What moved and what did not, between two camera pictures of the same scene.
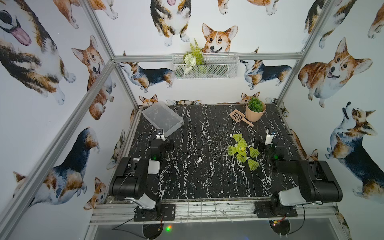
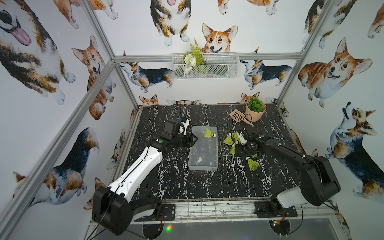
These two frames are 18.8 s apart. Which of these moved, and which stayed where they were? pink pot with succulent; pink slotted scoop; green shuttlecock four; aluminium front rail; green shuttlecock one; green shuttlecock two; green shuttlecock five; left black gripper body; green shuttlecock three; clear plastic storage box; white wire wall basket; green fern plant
Moved: green shuttlecock three; clear plastic storage box; left black gripper body; green shuttlecock four; green shuttlecock one; green shuttlecock two
Stayed: pink slotted scoop; green shuttlecock five; green fern plant; pink pot with succulent; white wire wall basket; aluminium front rail
